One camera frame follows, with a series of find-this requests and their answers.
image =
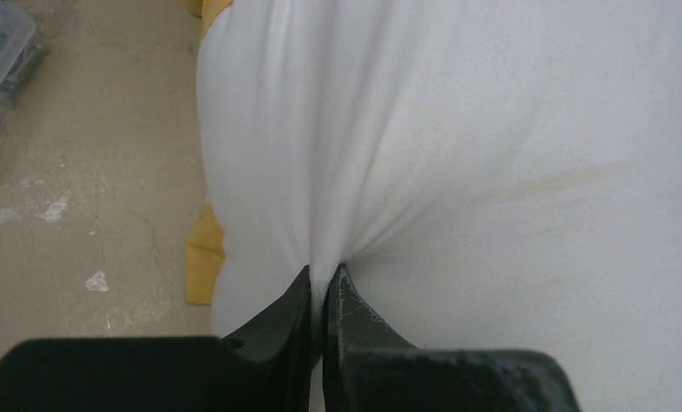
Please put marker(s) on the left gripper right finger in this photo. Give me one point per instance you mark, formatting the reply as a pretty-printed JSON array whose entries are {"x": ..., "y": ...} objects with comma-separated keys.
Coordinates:
[{"x": 368, "y": 366}]

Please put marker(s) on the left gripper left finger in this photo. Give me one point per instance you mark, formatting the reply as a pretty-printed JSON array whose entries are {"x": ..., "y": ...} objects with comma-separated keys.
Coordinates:
[{"x": 264, "y": 365}]

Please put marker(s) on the yellow printed pillowcase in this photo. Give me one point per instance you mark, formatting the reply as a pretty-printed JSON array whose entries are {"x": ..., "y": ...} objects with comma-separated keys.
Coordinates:
[{"x": 204, "y": 252}]

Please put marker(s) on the white pillow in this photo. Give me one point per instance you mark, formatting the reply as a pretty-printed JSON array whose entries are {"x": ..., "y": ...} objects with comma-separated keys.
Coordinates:
[{"x": 494, "y": 174}]

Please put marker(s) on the clear plastic organizer box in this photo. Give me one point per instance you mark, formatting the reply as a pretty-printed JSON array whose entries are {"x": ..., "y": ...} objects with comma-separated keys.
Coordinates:
[{"x": 21, "y": 51}]

